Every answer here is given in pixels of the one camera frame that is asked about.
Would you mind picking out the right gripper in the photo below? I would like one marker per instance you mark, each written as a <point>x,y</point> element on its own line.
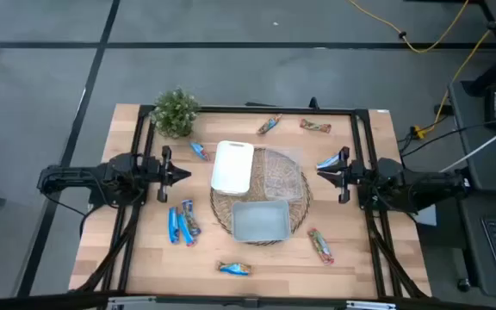
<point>345,176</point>

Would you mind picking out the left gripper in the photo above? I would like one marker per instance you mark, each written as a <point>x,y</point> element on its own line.
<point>165,172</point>

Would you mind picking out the blue and white granola bar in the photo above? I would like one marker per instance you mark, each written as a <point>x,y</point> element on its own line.
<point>329,162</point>

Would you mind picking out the blue and red granola bar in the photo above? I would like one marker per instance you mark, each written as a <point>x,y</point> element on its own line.
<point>191,216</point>

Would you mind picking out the red and green granola bar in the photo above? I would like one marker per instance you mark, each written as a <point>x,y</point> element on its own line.
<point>315,125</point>
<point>320,246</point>

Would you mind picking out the blue and orange granola bar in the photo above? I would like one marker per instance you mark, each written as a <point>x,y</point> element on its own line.
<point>269,124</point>

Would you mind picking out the blue and yellow granola bar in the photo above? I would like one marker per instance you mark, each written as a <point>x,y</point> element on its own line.
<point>234,268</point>

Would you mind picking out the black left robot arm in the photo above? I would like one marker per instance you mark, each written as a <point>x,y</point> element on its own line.
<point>80,176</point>

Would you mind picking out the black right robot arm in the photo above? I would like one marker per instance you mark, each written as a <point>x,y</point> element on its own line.
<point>424,185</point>

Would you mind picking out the short blue granola bar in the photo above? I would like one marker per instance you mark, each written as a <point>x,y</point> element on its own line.
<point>199,150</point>

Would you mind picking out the plain blue granola bar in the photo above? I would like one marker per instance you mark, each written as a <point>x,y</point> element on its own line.
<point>173,225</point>
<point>186,231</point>

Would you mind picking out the round woven placemat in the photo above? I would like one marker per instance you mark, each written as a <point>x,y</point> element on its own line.
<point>303,211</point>

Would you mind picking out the clear plastic bin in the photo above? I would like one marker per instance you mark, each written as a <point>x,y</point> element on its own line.
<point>282,176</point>

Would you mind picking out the white plastic bin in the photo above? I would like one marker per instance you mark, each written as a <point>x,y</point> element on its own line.
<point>233,168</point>

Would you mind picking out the green potted plant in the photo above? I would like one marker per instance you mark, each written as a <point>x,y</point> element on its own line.
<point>175,114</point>

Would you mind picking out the grey plastic bin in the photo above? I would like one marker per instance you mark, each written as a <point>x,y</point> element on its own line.
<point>261,221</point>

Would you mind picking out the black side desk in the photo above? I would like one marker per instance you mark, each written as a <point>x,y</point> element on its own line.
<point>489,163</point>

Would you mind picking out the black caster wheel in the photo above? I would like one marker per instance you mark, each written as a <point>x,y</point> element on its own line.
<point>464,285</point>

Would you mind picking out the black aluminium table frame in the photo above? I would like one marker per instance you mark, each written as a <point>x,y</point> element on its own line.
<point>274,110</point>

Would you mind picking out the black camera mount beam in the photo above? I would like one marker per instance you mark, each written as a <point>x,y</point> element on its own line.
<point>58,301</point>

